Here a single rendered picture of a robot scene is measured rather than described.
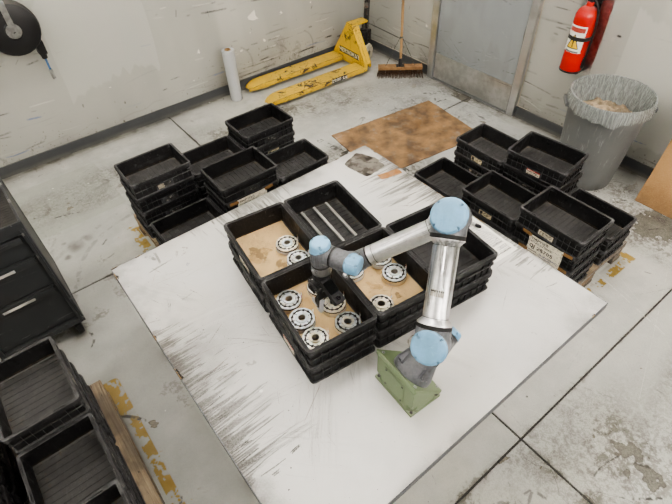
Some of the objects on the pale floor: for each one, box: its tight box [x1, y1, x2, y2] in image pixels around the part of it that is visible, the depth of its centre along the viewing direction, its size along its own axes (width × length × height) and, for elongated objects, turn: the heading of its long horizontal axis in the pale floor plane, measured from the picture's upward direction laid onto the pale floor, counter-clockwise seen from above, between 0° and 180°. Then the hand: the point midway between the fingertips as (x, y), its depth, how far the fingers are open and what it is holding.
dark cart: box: [0, 177, 86, 360], centre depth 269 cm, size 60×45×90 cm
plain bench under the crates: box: [111, 145, 608, 504], centre depth 247 cm, size 160×160×70 cm
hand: (327, 308), depth 194 cm, fingers open, 4 cm apart
